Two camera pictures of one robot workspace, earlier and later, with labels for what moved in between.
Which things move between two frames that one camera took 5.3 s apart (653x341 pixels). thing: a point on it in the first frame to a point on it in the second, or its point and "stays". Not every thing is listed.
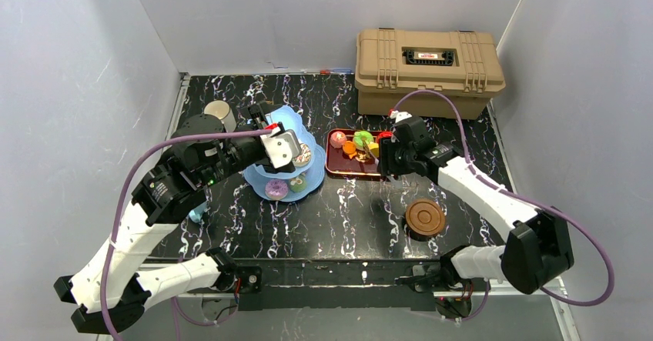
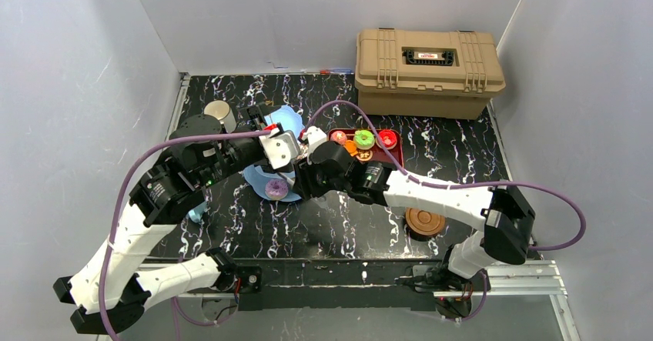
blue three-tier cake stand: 299,182 stays
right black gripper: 390,161 to 304,176
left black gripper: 259,126 stays
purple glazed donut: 276,189 stays
